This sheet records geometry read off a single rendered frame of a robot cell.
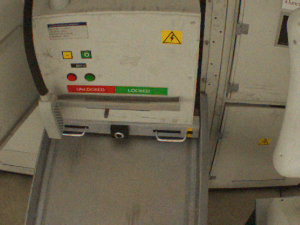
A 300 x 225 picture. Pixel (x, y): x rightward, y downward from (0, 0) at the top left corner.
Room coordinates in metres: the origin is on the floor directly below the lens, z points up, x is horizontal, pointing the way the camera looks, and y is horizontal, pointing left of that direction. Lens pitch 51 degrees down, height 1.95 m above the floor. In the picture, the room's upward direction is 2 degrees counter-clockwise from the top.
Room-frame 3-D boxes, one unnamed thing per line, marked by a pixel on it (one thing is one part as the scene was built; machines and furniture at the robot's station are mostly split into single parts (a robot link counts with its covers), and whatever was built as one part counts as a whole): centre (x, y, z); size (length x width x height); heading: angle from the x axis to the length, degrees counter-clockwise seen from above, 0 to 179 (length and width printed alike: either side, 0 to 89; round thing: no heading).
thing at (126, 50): (0.78, 0.10, 1.15); 0.48 x 0.01 x 0.48; 84
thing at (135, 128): (0.80, 0.10, 0.90); 0.54 x 0.05 x 0.06; 84
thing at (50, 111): (0.73, 0.32, 1.04); 0.08 x 0.05 x 0.17; 174
